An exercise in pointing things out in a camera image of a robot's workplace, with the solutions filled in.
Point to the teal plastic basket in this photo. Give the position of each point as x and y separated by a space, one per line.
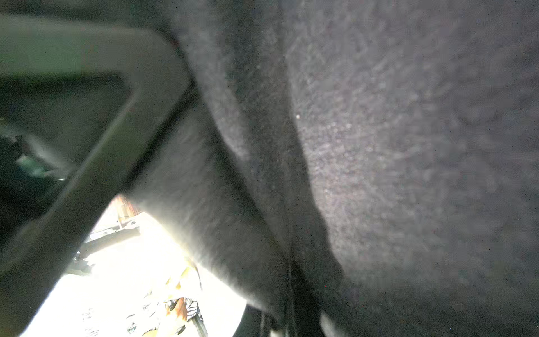
81 103

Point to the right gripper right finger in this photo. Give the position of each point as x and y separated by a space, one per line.
304 312

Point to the dark grey long pants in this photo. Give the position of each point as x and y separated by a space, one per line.
390 148

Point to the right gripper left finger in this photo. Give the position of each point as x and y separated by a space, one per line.
255 323

